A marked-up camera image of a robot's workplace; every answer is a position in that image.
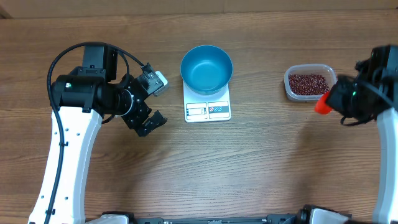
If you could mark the red adzuki beans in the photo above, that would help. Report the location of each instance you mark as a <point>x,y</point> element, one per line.
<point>308,84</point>

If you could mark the clear plastic container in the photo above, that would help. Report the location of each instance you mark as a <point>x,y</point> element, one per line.
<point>305,69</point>

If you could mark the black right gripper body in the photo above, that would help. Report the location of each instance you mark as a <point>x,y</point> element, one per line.
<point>347,100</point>

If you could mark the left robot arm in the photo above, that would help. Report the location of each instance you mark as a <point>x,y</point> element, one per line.
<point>82,101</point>

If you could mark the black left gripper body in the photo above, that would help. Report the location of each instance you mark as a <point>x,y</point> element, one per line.
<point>136,116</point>

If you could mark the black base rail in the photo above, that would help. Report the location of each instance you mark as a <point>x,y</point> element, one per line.
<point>307,214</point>

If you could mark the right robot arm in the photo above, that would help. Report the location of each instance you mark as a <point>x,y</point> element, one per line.
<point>372,96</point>

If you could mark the blue bowl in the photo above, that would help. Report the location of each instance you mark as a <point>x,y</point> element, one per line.
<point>206,69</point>

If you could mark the white kitchen scale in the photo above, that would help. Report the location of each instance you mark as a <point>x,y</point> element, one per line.
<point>200,108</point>

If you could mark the red measuring scoop blue handle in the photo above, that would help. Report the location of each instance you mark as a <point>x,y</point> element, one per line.
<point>321,107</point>

